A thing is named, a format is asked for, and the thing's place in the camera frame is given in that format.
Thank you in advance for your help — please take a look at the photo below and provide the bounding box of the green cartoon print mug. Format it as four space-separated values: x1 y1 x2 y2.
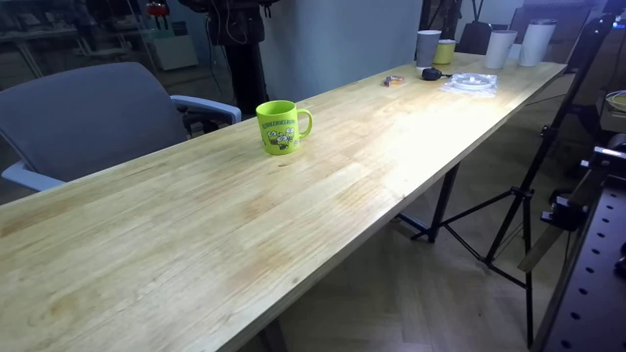
254 97 315 156

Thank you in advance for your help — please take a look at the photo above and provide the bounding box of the black table leg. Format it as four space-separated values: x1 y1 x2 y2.
397 162 462 244
258 318 290 352

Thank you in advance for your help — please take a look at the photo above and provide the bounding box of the black computer mouse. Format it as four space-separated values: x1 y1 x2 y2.
421 64 454 81

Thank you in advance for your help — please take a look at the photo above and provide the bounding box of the grey cup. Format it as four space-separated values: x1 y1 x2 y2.
415 27 444 68

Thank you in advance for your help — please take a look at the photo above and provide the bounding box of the yellow cup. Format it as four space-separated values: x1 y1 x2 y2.
432 36 458 66

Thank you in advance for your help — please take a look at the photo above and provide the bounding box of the white cabinet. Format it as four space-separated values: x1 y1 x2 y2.
145 25 200 72

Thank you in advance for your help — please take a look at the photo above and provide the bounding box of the white tall cup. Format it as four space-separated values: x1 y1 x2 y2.
483 27 519 72
519 19 558 70

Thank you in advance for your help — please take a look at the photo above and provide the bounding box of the grey office chair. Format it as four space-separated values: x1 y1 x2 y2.
0 60 245 193

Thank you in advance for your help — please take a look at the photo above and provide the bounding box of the black tripod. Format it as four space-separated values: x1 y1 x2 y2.
442 9 620 349

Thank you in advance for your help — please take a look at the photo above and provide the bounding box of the black perforated breadboard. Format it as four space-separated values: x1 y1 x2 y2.
534 183 626 352

